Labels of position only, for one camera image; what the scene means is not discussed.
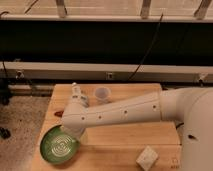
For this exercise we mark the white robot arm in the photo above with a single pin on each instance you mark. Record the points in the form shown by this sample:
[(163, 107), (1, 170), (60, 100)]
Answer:
[(191, 106)]

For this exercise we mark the translucent plastic cup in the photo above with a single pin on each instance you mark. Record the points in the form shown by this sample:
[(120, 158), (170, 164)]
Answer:
[(102, 94)]

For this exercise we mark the white plastic bottle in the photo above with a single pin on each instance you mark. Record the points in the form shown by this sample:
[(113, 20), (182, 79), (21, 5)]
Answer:
[(78, 90)]

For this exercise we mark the white sponge block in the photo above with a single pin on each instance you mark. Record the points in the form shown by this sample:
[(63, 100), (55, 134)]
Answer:
[(147, 158)]

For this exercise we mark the black object on floor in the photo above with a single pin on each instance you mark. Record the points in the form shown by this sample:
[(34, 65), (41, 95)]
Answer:
[(4, 133)]

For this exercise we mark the grey metal wall rail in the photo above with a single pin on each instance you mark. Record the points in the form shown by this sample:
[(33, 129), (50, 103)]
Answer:
[(109, 72)]

